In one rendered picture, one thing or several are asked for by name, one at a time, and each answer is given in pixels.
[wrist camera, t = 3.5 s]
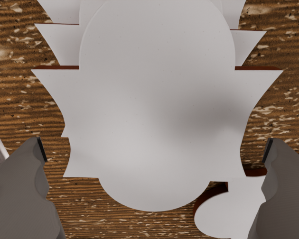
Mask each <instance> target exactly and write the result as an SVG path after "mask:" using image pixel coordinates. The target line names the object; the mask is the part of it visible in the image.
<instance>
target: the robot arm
mask: <svg viewBox="0 0 299 239"><path fill-rule="evenodd" d="M45 162H47V157H46V154H45V151H44V147H43V144H42V141H41V138H40V137H32V138H29V139H27V140H26V141H25V142H24V143H23V144H22V145H21V146H20V147H19V148H18V149H17V150H15V151H14V152H13V153H12V154H11V155H10V156H9V157H8V158H7V159H6V160H5V161H4V162H2V163H1V164H0V239H66V236H65V232H64V229H63V227H62V224H61V221H60V218H59V216H58V213H57V211H56V207H55V205H54V203H53V202H51V201H49V200H47V199H46V196H47V193H48V191H49V184H48V181H47V178H46V175H45V172H44V169H43V167H44V165H45ZM262 163H264V165H265V167H266V169H267V174H266V176H265V179H264V181H263V184H262V186H261V190H262V193H263V195H264V197H265V200H266V202H264V203H262V204H261V205H260V207H259V210H258V212H257V214H256V216H255V219H254V221H253V223H252V226H251V228H250V230H249V233H248V238H247V239H299V154H298V153H297V152H295V151H294V150H293V149H292V148H291V147H290V146H288V145H287V144H286V143H285V142H284V141H283V140H281V139H279V138H268V140H267V143H266V146H265V150H264V154H263V158H262Z"/></svg>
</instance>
